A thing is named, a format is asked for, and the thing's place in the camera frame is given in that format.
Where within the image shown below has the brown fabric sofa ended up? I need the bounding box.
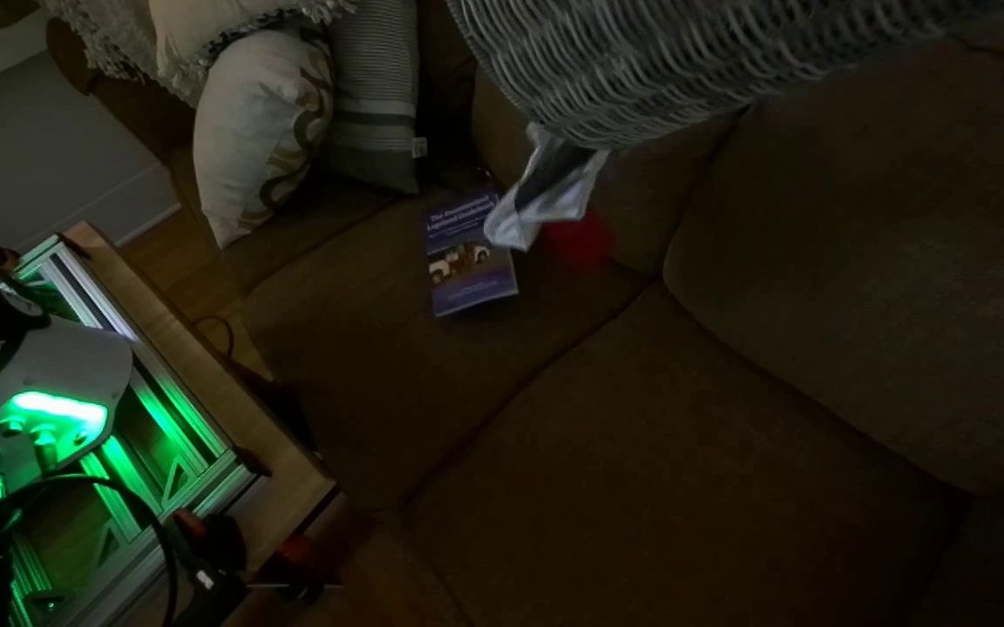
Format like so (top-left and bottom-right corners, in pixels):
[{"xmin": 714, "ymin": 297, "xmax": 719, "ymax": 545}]
[{"xmin": 44, "ymin": 0, "xmax": 1004, "ymax": 627}]

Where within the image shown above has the cream fringed pillow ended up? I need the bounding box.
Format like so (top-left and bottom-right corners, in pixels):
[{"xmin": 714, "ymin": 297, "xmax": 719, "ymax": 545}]
[{"xmin": 151, "ymin": 0, "xmax": 357, "ymax": 103}]

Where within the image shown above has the white patterned pillow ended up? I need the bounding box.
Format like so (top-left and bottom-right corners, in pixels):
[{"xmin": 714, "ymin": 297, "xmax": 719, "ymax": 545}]
[{"xmin": 193, "ymin": 32, "xmax": 335, "ymax": 248}]

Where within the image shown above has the knitted cream blanket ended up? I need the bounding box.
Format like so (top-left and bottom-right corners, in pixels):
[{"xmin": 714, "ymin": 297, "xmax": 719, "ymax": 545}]
[{"xmin": 37, "ymin": 0, "xmax": 180, "ymax": 82}]

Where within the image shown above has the purple booklet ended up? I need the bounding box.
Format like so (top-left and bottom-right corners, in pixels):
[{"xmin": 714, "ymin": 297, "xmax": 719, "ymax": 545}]
[{"xmin": 423, "ymin": 192, "xmax": 518, "ymax": 317}]

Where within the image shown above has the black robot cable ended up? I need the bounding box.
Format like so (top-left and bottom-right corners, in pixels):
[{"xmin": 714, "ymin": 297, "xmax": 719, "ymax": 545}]
[{"xmin": 0, "ymin": 465, "xmax": 180, "ymax": 627}]

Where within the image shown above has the aluminium frame with green light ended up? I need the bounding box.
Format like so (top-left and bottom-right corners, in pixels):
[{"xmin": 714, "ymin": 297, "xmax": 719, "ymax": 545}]
[{"xmin": 6, "ymin": 237, "xmax": 229, "ymax": 627}]

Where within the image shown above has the white cloth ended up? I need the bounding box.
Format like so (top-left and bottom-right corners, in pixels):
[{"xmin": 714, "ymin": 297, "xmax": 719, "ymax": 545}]
[{"xmin": 481, "ymin": 122, "xmax": 610, "ymax": 249}]

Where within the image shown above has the gray woven basket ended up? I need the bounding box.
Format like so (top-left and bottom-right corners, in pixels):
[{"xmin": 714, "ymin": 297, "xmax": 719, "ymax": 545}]
[{"xmin": 445, "ymin": 0, "xmax": 1004, "ymax": 148}]

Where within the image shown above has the red cup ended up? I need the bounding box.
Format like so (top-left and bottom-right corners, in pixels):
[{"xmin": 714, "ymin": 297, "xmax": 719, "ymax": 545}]
[{"xmin": 545, "ymin": 212, "xmax": 615, "ymax": 273}]

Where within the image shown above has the gray striped pillow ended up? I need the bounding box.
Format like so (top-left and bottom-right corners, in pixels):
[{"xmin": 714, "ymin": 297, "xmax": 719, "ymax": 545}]
[{"xmin": 321, "ymin": 0, "xmax": 420, "ymax": 196}]

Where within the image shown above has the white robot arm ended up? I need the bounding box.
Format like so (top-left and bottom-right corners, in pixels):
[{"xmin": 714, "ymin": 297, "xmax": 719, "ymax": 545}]
[{"xmin": 0, "ymin": 289, "xmax": 133, "ymax": 502}]

